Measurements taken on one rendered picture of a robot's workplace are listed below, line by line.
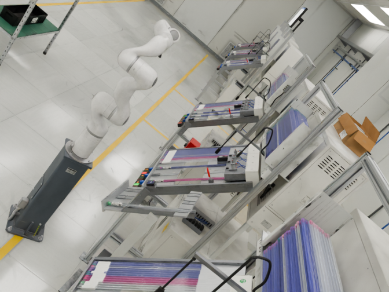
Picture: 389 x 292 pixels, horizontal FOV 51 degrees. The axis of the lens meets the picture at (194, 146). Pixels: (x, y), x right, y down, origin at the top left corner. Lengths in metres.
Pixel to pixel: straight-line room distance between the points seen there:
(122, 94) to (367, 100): 4.05
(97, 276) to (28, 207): 1.03
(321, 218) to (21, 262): 1.88
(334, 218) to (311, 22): 9.70
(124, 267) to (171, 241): 0.92
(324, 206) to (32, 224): 1.94
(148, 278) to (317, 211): 0.76
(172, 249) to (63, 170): 0.90
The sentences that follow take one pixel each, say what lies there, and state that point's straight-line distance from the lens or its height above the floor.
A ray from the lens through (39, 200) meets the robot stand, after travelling 2.74.
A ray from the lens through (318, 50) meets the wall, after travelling 11.23.
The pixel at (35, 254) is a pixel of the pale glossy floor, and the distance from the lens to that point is 2.89.
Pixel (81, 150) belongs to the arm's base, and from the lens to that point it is 2.50.
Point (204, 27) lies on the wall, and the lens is 11.23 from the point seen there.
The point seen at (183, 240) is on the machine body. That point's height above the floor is 0.61.
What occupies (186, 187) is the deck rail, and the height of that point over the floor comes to 0.92.
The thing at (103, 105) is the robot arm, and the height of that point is 1.08.
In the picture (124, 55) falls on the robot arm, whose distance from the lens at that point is 2.08.
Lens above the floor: 2.09
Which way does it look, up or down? 22 degrees down
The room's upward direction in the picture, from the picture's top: 42 degrees clockwise
